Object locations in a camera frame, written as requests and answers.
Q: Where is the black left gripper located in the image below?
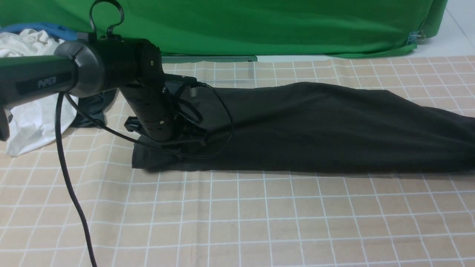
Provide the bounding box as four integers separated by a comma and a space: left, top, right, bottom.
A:
124, 89, 208, 150

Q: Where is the dark gray long-sleeve shirt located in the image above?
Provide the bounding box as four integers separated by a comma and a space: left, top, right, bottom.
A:
132, 82, 475, 173

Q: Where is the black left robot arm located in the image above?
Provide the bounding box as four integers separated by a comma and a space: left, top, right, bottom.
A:
1, 33, 207, 149

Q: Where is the white crumpled shirt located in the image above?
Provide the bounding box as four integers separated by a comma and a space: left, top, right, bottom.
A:
1, 29, 76, 157

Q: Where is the beige checkered tablecloth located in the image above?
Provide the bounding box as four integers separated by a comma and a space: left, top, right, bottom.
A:
0, 56, 475, 267

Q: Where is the dark gray crumpled garment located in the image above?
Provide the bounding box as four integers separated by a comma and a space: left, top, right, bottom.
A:
70, 89, 117, 128

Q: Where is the green backdrop cloth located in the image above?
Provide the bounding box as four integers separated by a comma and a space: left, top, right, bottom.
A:
1, 0, 447, 59

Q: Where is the blue crumpled garment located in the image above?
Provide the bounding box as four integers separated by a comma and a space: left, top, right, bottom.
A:
0, 22, 78, 41

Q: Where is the binder clip on backdrop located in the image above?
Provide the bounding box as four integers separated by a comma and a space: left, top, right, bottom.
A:
406, 29, 426, 45

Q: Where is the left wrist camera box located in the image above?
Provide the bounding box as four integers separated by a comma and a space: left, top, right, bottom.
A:
164, 74, 200, 98

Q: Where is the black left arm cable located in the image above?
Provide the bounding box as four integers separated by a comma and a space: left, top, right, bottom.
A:
54, 0, 235, 267

